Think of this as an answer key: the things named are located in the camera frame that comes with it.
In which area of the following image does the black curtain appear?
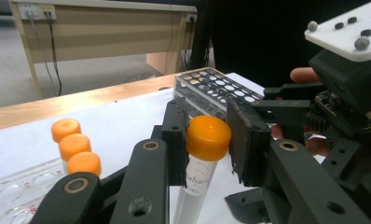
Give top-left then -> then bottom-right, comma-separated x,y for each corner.
199,0 -> 371,89

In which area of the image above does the black power cable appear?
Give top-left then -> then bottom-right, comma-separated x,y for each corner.
44,12 -> 63,97

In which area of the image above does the clear plastic tube rack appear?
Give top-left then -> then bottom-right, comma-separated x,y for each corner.
0,157 -> 127,224

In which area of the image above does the orange-capped clear tube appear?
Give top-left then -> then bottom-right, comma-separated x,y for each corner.
58,133 -> 92,162
50,119 -> 82,145
66,151 -> 103,177
172,115 -> 233,224

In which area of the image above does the white work board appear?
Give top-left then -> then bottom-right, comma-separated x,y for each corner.
0,72 -> 326,224

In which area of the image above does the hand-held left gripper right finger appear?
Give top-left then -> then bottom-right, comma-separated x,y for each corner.
226,97 -> 272,188

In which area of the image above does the wooden desk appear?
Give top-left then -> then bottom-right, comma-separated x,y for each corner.
7,0 -> 199,101

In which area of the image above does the white desk socket panel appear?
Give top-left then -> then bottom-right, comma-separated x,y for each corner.
18,3 -> 58,21

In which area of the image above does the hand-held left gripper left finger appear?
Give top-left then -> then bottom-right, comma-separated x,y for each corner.
160,96 -> 189,187

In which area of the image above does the clear plastic container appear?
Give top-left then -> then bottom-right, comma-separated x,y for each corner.
173,68 -> 266,120

